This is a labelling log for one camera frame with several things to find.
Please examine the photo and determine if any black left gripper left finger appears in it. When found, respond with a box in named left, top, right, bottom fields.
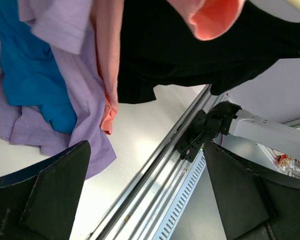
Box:
left=0, top=140, right=91, bottom=240

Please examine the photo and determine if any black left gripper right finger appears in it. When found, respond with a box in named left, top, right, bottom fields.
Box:
left=203, top=142, right=300, bottom=240

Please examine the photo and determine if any black t shirt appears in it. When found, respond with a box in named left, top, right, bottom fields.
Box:
left=117, top=1, right=300, bottom=104

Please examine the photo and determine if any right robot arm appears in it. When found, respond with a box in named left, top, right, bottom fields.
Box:
left=175, top=101, right=300, bottom=162

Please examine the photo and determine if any blue t shirt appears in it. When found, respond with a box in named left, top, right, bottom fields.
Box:
left=0, top=0, right=77, bottom=134

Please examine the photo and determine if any lilac t shirt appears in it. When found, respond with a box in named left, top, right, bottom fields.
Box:
left=0, top=0, right=116, bottom=178

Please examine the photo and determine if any pink t shirt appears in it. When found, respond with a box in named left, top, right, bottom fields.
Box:
left=90, top=0, right=244, bottom=134

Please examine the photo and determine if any aluminium mounting rail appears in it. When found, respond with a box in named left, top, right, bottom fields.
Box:
left=84, top=83, right=300, bottom=240

